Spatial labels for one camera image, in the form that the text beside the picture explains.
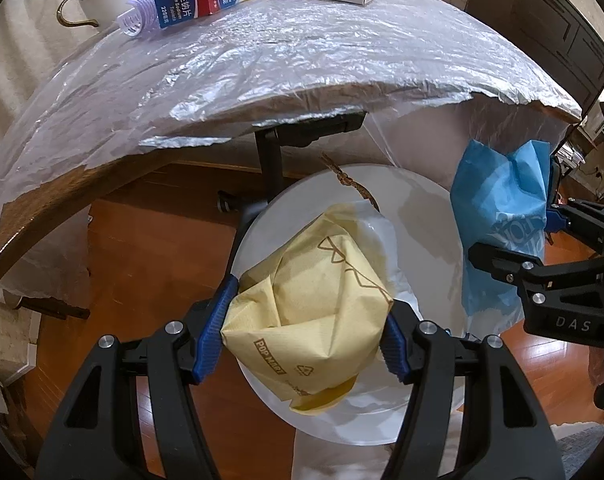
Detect white plastic bag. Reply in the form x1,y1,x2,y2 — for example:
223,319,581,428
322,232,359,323
354,210,421,311

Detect brown twine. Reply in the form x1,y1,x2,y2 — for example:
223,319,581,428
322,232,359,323
321,154,381,212

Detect white round trash bin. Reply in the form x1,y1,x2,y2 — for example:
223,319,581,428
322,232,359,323
229,162,470,448

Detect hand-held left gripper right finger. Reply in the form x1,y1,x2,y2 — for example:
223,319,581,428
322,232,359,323
379,302,567,480

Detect purple hair roller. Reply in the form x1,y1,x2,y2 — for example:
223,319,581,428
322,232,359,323
118,0,171,39

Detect clear plastic table cover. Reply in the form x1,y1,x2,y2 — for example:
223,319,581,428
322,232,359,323
0,0,585,311

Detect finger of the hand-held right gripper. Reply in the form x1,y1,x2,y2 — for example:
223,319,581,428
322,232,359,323
546,198,604,262
468,241,604,311

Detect grey rug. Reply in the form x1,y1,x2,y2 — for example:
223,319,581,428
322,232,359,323
552,422,604,480

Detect dark wooden cabinet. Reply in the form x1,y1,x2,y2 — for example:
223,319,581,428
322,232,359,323
469,0,604,117

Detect yellow paper bag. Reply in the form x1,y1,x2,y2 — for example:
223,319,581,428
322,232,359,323
221,203,395,416

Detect white cloth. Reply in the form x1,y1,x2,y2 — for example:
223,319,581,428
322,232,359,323
291,402,463,480

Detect white marble ledge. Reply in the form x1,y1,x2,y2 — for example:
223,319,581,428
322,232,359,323
0,300,40,403

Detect black table leg frame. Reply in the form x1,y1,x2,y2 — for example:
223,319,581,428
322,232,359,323
217,111,369,271

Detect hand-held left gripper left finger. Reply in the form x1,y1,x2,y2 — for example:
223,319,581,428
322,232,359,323
34,275,240,480

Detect black backpack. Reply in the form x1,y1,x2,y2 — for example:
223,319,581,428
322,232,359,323
548,157,565,207

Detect blue plastic bag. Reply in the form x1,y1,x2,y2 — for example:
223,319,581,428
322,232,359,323
449,138,552,317

